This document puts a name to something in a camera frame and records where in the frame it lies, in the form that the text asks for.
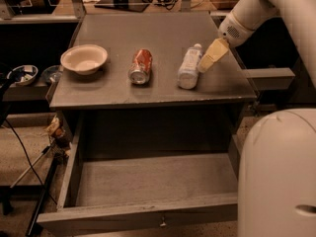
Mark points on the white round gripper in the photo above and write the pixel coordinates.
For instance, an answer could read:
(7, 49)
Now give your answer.
(231, 30)

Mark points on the clear blue-labelled plastic bottle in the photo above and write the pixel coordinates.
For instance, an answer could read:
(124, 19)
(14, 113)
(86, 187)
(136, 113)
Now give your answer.
(188, 71)

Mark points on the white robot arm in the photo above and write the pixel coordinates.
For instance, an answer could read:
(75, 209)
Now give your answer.
(277, 173)

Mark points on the grey drawer cabinet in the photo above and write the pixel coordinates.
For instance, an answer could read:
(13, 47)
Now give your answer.
(134, 104)

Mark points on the small metal drawer knob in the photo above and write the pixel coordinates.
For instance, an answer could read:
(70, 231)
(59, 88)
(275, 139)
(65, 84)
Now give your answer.
(163, 222)

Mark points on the open grey top drawer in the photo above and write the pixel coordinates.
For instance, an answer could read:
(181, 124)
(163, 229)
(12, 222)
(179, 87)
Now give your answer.
(124, 174)

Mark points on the red soda can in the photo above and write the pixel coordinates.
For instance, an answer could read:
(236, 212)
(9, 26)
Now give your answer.
(140, 69)

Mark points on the black monitor stand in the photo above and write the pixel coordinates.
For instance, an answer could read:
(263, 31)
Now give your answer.
(124, 5)

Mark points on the dark blue small bowl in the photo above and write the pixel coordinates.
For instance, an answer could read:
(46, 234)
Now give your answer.
(51, 74)

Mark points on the crumpled snack wrapper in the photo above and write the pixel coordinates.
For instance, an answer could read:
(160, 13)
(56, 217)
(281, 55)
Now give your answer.
(58, 133)

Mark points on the black tripod stand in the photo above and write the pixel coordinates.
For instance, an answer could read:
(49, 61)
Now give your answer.
(39, 193)

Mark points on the small bowl with items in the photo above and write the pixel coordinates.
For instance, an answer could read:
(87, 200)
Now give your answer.
(23, 75)

